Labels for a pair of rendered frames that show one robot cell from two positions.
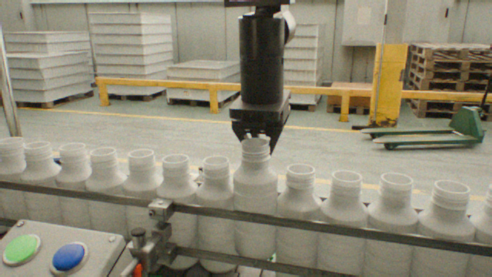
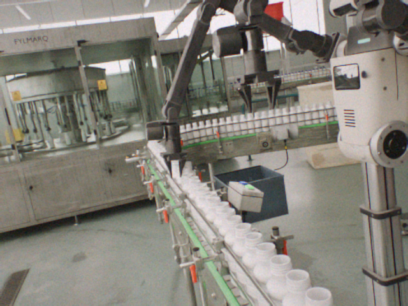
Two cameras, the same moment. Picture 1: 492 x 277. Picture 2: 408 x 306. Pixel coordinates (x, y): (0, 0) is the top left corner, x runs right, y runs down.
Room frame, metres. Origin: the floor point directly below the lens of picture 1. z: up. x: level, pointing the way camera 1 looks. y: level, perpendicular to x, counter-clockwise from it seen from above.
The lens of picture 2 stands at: (1.04, 1.29, 1.49)
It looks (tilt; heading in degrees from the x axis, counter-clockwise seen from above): 10 degrees down; 242
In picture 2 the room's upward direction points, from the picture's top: 9 degrees counter-clockwise
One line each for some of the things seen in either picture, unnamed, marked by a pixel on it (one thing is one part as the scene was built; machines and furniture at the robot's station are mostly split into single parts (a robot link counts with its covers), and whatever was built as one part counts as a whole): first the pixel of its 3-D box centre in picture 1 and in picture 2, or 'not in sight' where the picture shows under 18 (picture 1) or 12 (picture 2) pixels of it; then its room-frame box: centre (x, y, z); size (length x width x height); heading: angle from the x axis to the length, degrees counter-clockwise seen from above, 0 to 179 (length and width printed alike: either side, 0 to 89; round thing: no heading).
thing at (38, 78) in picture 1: (44, 78); not in sight; (6.49, 3.62, 0.42); 1.23 x 1.04 x 0.83; 167
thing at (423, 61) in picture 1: (449, 78); not in sight; (5.70, -3.14, 0.51); 1.26 x 1.08 x 1.02; 165
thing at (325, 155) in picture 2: not in sight; (342, 120); (-3.42, -2.67, 0.59); 1.10 x 0.62 x 1.18; 147
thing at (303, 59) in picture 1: (291, 64); not in sight; (6.34, -0.74, 0.67); 1.24 x 1.03 x 1.35; 163
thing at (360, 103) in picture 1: (360, 98); not in sight; (6.00, -1.89, 0.16); 1.23 x 1.02 x 0.31; 163
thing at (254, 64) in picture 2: not in sight; (255, 65); (0.42, 0.48, 1.51); 0.10 x 0.07 x 0.07; 165
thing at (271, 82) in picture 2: not in sight; (265, 92); (0.41, 0.49, 1.44); 0.07 x 0.07 x 0.09; 75
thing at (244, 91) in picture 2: not in sight; (252, 94); (0.44, 0.48, 1.44); 0.07 x 0.07 x 0.09; 75
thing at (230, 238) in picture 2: not in sight; (238, 250); (0.60, 0.55, 1.08); 0.06 x 0.06 x 0.17
